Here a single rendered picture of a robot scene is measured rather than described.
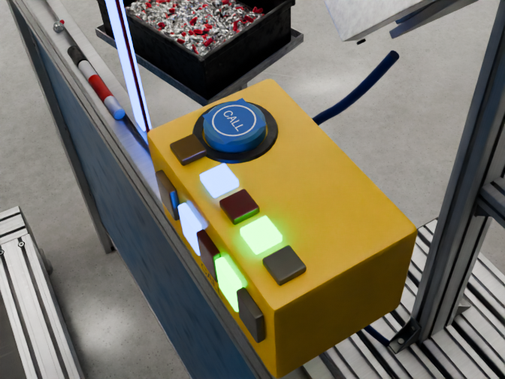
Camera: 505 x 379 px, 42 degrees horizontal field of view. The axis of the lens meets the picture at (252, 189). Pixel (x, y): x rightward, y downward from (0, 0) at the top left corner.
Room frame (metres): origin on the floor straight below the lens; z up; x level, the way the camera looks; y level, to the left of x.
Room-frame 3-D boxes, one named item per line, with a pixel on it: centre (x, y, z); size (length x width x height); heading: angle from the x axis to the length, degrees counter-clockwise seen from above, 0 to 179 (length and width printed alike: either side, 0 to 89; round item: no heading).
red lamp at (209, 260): (0.23, 0.03, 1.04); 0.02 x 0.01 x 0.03; 28
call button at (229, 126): (0.30, 0.01, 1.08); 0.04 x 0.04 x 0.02
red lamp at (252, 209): (0.24, 0.01, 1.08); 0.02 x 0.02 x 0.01; 28
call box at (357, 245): (0.26, -0.01, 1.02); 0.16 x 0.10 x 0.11; 28
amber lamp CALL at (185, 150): (0.29, 0.04, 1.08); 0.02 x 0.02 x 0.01; 28
